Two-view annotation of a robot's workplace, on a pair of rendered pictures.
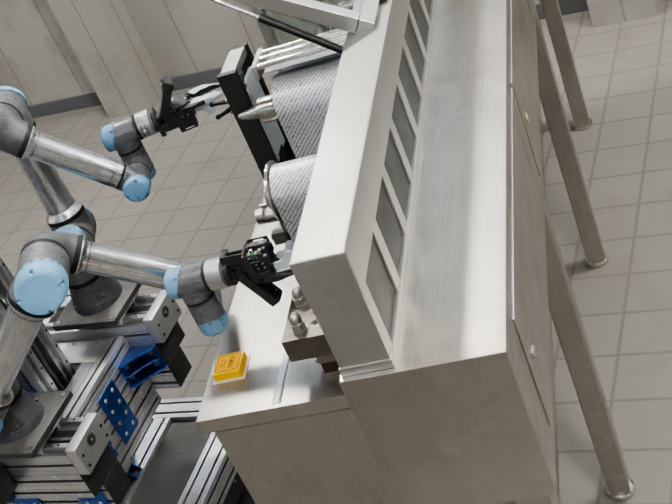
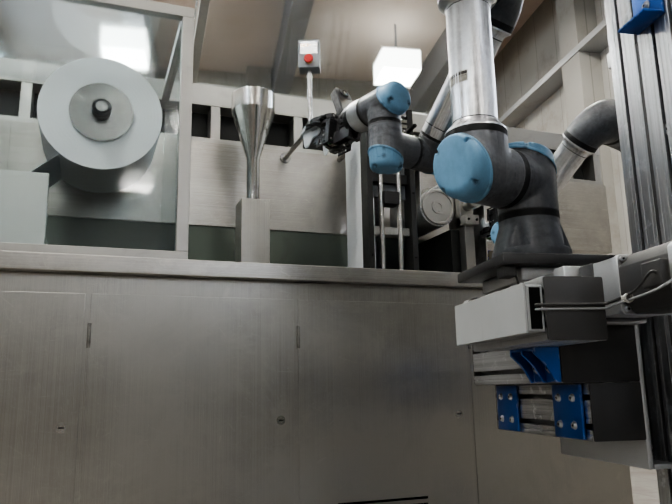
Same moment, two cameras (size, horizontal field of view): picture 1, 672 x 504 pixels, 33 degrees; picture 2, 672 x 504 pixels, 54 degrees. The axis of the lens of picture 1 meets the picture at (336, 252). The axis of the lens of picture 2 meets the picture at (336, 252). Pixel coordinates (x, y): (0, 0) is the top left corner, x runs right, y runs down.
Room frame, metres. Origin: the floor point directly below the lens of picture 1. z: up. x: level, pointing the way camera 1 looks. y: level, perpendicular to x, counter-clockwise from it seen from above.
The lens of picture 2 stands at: (4.02, 1.39, 0.59)
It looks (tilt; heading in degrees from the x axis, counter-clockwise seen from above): 12 degrees up; 229
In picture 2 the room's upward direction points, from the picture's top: 1 degrees counter-clockwise
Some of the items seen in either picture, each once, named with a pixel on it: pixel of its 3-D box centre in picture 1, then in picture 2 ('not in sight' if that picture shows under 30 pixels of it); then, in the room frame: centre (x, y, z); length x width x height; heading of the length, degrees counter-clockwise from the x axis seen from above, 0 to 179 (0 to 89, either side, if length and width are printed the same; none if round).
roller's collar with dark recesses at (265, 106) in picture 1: (273, 107); not in sight; (2.50, 0.00, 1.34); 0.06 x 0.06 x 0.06; 69
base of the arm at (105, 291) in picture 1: (91, 285); (530, 239); (2.91, 0.69, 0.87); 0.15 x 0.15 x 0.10
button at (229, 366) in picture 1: (230, 366); not in sight; (2.19, 0.34, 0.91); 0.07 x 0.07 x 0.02; 69
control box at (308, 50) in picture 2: not in sight; (309, 55); (2.77, -0.16, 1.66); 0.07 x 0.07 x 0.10; 47
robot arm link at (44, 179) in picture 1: (41, 174); (472, 66); (3.04, 0.68, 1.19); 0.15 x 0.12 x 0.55; 175
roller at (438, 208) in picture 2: not in sight; (421, 215); (2.33, -0.09, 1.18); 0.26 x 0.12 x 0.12; 69
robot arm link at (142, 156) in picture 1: (137, 165); (391, 148); (3.00, 0.42, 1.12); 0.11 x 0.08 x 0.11; 175
